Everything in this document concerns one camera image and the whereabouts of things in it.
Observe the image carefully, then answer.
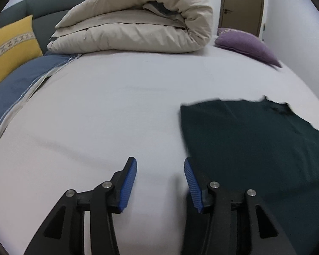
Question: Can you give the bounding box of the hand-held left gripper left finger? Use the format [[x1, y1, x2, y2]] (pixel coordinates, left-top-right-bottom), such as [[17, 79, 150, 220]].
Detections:
[[23, 157, 138, 255]]

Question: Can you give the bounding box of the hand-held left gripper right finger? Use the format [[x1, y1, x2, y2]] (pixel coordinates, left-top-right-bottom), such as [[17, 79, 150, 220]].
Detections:
[[184, 157, 298, 255]]

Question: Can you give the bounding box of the dark green knit sweater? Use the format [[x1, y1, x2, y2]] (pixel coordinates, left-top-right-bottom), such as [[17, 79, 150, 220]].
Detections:
[[180, 96, 319, 255]]

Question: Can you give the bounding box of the bed with white sheet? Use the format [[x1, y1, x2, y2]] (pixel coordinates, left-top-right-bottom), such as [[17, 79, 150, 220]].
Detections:
[[0, 33, 319, 255]]

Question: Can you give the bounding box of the blue pillow with white trim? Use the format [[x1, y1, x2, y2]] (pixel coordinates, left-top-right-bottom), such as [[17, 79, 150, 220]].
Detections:
[[0, 52, 83, 149]]

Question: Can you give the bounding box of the purple throw pillow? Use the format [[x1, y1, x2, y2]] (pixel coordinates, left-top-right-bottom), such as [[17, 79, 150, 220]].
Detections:
[[214, 27, 282, 68]]

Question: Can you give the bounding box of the beige folded duvet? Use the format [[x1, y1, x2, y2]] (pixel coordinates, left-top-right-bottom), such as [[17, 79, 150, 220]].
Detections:
[[46, 0, 214, 54]]

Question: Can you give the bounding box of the yellow patterned throw pillow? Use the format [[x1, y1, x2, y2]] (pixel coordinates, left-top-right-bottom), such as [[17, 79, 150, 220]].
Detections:
[[0, 14, 44, 85]]

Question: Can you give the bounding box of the brown wooden door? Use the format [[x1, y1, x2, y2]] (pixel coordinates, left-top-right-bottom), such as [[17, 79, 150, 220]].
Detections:
[[218, 0, 265, 38]]

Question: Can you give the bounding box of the grey-blue padded headboard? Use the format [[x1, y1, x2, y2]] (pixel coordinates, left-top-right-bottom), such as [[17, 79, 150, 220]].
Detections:
[[0, 0, 92, 93]]

